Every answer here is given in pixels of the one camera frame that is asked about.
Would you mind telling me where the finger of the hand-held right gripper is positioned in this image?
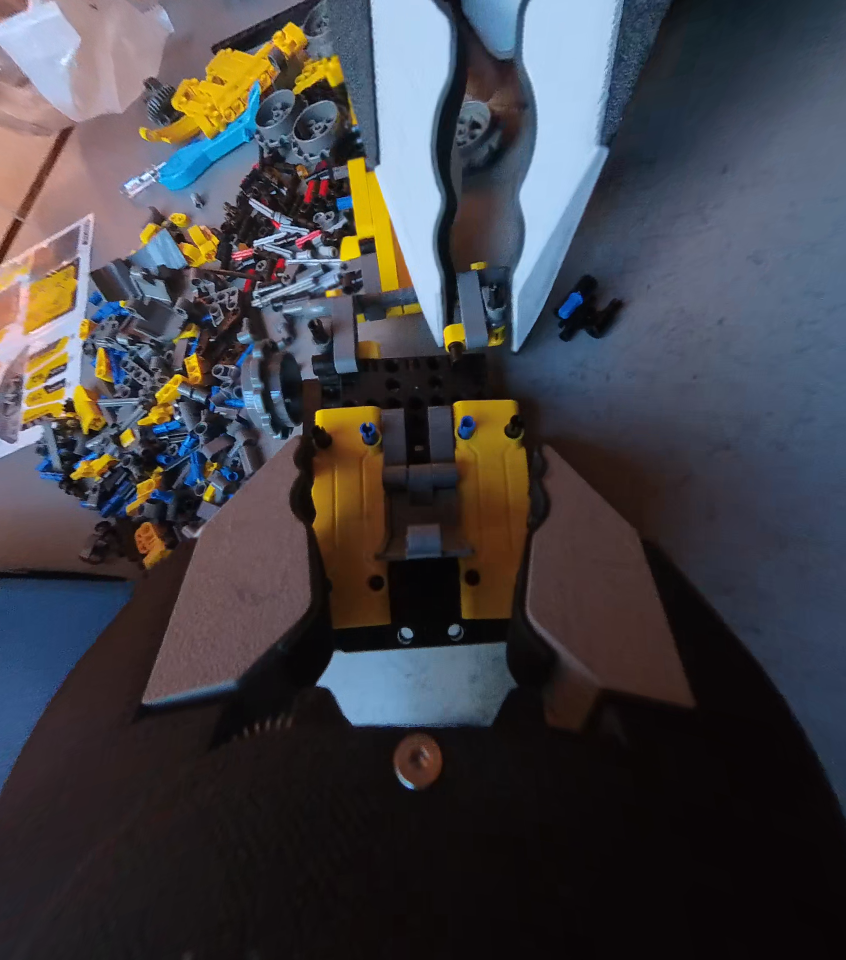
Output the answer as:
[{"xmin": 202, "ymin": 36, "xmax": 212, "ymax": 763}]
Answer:
[
  {"xmin": 509, "ymin": 0, "xmax": 624, "ymax": 354},
  {"xmin": 370, "ymin": 0, "xmax": 467, "ymax": 348}
]

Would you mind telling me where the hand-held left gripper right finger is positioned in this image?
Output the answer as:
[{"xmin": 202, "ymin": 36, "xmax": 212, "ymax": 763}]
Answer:
[{"xmin": 507, "ymin": 444, "xmax": 696, "ymax": 730}]

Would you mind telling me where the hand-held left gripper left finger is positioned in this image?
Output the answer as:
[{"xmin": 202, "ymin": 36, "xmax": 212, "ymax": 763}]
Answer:
[{"xmin": 141, "ymin": 437, "xmax": 334, "ymax": 714}]

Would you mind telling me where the yellow black toy vehicle model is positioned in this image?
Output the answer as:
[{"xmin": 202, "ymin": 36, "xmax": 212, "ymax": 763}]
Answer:
[{"xmin": 241, "ymin": 261, "xmax": 531, "ymax": 654}]

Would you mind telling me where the grey desk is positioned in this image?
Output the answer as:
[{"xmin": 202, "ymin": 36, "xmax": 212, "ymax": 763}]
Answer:
[{"xmin": 0, "ymin": 0, "xmax": 846, "ymax": 924}]

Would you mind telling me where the heap of yellow beams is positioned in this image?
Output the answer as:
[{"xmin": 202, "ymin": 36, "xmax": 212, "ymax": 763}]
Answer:
[{"xmin": 139, "ymin": 21, "xmax": 345, "ymax": 147}]

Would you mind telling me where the light blue brick separator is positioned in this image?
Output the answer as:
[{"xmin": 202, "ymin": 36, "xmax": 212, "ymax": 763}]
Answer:
[{"xmin": 156, "ymin": 78, "xmax": 263, "ymax": 192}]

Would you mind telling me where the black gear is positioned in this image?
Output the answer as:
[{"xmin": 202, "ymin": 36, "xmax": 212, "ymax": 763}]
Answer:
[{"xmin": 141, "ymin": 77, "xmax": 178, "ymax": 121}]

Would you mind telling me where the black blue connector piece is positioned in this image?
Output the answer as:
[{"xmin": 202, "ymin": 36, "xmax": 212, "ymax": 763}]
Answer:
[{"xmin": 554, "ymin": 275, "xmax": 624, "ymax": 342}]

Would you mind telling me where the blue cardboard box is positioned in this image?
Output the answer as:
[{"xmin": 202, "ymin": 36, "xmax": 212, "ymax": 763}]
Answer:
[{"xmin": 0, "ymin": 566, "xmax": 135, "ymax": 834}]

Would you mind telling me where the pile of small building pieces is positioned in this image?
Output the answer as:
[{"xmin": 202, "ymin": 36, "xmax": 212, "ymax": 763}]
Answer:
[{"xmin": 36, "ymin": 142, "xmax": 364, "ymax": 564}]

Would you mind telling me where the clear transparent pin piece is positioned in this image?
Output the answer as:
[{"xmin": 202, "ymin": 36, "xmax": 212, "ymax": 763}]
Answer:
[{"xmin": 120, "ymin": 163, "xmax": 168, "ymax": 200}]

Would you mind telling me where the clear plastic bag white label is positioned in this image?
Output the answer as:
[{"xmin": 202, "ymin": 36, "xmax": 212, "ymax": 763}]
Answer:
[{"xmin": 0, "ymin": 0, "xmax": 175, "ymax": 125}]

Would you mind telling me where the yellow sticker sheet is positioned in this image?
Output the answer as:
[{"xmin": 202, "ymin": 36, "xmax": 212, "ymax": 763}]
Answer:
[{"xmin": 0, "ymin": 213, "xmax": 96, "ymax": 481}]

